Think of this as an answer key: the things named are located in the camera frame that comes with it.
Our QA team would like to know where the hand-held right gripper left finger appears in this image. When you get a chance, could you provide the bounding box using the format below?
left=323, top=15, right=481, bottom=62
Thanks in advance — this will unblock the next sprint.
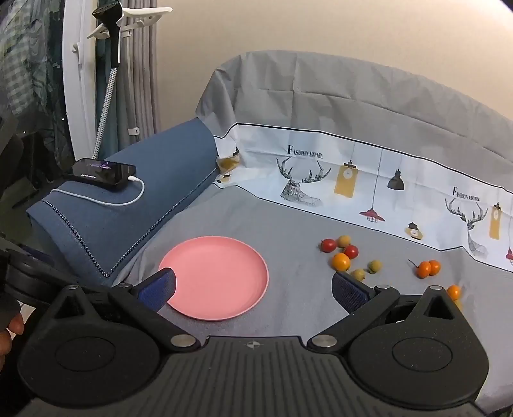
left=48, top=268, right=201, bottom=353

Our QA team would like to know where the braided steamer hose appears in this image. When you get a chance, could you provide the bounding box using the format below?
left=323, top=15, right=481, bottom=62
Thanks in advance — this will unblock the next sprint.
left=91, top=66, right=118, bottom=161

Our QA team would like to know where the grey curtain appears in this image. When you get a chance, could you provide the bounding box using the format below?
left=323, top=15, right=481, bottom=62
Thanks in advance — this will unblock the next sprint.
left=118, top=0, right=161, bottom=149

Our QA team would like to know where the black smartphone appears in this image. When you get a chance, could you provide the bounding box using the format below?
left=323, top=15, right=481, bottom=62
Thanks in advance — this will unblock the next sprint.
left=63, top=158, right=137, bottom=189

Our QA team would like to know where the patterned hanging cloth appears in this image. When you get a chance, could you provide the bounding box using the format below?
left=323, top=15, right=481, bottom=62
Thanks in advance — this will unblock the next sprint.
left=0, top=0, right=67, bottom=133

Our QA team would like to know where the blue sofa armrest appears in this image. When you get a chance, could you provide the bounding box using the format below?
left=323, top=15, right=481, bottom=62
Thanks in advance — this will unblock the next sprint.
left=26, top=118, right=220, bottom=287

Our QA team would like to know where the person's left hand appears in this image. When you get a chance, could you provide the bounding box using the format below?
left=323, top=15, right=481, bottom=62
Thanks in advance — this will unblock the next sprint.
left=0, top=312, right=25, bottom=371

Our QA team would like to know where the white hanger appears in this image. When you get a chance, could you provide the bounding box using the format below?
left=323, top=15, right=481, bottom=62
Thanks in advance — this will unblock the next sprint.
left=87, top=7, right=174, bottom=39

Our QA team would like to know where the white charging cable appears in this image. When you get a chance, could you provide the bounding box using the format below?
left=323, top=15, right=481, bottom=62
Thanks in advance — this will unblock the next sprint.
left=50, top=175, right=145, bottom=207

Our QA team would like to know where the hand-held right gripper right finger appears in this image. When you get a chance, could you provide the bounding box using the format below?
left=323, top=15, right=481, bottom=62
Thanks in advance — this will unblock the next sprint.
left=307, top=270, right=467, bottom=353

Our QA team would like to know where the grey printed sheet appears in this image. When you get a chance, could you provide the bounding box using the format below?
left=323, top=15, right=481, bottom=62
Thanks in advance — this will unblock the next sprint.
left=116, top=50, right=513, bottom=413

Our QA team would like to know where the orange kumquat with stem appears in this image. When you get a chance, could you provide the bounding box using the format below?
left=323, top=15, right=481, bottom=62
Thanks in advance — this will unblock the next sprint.
left=408, top=259, right=432, bottom=279

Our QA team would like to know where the pink plate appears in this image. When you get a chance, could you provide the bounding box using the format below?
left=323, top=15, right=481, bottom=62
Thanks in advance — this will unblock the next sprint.
left=158, top=236, right=269, bottom=321

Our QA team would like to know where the teal curtain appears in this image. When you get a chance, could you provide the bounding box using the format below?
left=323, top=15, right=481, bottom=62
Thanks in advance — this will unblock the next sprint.
left=94, top=36, right=121, bottom=161

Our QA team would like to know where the black garment steamer head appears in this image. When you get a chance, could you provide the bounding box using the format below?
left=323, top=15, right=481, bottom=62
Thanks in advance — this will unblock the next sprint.
left=92, top=0, right=126, bottom=68

